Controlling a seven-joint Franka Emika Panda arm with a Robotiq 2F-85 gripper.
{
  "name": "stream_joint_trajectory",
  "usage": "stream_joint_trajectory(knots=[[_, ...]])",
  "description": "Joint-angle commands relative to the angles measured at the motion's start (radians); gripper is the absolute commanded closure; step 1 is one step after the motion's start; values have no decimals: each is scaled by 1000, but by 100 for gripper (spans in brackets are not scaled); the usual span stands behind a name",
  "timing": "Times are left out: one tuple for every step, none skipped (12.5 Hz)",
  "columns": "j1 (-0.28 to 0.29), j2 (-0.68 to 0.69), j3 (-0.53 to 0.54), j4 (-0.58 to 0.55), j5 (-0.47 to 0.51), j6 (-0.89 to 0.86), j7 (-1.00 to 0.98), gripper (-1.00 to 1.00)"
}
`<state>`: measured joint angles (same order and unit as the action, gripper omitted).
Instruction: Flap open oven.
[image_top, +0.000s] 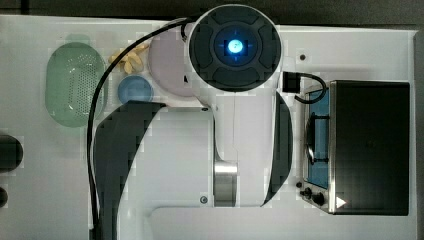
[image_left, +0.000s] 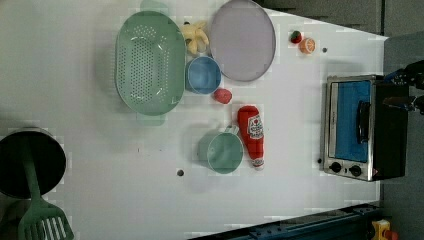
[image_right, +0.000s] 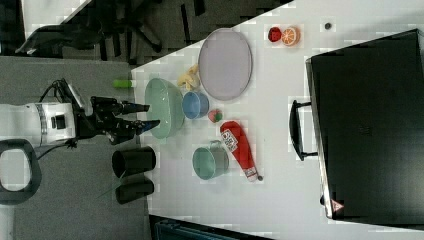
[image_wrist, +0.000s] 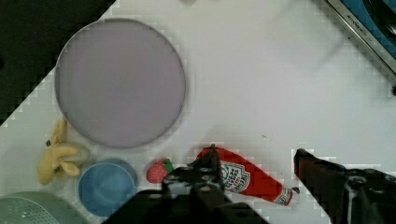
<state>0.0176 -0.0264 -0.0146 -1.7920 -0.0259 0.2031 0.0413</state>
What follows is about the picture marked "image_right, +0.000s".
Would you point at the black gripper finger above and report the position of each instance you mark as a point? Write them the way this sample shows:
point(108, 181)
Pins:
point(137, 127)
point(128, 108)

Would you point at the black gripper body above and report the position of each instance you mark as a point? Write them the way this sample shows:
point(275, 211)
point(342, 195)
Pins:
point(102, 121)

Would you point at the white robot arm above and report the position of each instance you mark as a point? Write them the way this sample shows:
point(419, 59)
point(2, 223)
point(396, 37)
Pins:
point(48, 124)

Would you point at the green marker pen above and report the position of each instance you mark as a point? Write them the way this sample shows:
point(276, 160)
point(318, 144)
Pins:
point(123, 84)

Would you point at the black utensil holder cup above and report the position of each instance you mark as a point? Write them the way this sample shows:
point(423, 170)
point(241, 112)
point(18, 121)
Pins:
point(133, 161)

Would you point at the green perforated colander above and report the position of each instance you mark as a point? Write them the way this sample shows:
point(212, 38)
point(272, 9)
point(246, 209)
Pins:
point(165, 101)

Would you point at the blue bowl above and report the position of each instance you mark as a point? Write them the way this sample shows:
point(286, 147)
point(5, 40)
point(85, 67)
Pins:
point(195, 105)

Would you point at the yellow toy banana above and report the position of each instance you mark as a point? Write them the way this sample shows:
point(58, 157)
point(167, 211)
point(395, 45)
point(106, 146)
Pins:
point(190, 79)

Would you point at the black office chair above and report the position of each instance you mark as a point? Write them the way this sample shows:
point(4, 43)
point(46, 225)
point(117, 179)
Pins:
point(94, 24)

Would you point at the red toy strawberry near bowl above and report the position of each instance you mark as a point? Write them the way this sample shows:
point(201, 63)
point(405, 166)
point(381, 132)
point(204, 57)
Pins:
point(215, 115)

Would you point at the green metal cup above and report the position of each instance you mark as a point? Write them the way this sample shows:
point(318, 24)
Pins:
point(211, 161)

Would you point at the lilac round plate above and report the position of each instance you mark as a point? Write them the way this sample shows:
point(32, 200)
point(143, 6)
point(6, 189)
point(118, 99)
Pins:
point(225, 64)

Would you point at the red ketchup bottle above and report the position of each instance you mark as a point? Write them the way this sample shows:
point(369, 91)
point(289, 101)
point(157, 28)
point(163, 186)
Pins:
point(235, 139)

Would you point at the red toy strawberry far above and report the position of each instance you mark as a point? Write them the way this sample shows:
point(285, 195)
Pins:
point(274, 34)

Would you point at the toy orange half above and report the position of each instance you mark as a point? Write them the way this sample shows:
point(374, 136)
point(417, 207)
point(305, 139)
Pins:
point(291, 36)

